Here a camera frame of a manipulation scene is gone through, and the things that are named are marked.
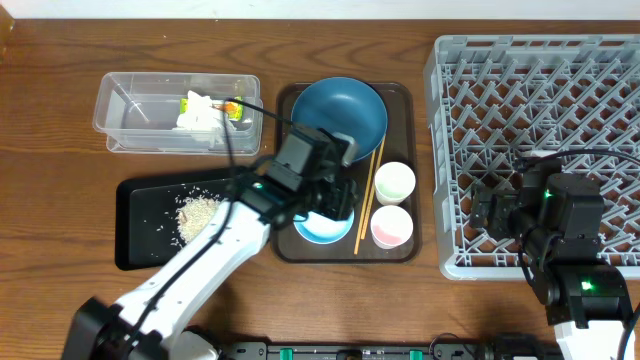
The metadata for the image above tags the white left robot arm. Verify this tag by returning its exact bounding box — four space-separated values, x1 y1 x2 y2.
62 167 360 359

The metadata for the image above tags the brown serving tray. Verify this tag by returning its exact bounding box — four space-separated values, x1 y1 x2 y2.
270 82 422 265

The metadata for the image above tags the pink plastic cup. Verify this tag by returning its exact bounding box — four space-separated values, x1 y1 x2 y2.
370 205 413 250

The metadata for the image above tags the green yellow snack wrapper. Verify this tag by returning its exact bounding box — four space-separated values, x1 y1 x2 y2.
179 98 244 121

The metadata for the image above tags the dark blue plate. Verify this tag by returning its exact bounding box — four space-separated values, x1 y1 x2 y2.
291 77 388 161

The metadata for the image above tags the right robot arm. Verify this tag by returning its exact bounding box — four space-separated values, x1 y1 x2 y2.
470 158 639 359

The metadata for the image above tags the black plastic tray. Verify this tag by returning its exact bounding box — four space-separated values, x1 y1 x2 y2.
114 168 231 271

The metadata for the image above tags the white tissue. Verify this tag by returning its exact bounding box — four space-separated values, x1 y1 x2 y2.
174 90 224 147

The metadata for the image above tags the light blue bowl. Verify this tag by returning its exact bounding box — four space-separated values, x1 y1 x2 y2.
293 212 354 245

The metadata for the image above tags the wooden chopstick left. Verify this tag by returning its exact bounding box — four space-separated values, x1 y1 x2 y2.
353 150 377 255

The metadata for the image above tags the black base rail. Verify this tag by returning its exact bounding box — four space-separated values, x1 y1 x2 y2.
220 335 564 360

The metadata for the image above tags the grey dishwasher rack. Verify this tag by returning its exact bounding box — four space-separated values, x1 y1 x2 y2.
423 34 639 280

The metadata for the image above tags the clear plastic waste bin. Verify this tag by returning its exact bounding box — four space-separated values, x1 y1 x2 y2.
93 72 263 156

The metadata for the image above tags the wooden chopstick right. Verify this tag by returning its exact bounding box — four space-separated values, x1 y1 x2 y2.
358 135 386 240

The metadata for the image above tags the pile of cooked rice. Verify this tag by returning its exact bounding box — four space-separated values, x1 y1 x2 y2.
156 185 223 249

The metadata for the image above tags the cream plastic cup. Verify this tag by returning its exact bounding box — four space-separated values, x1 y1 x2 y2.
374 162 416 205

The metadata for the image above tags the wooden chopstick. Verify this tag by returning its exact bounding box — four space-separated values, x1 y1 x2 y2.
353 150 377 255
358 135 386 240

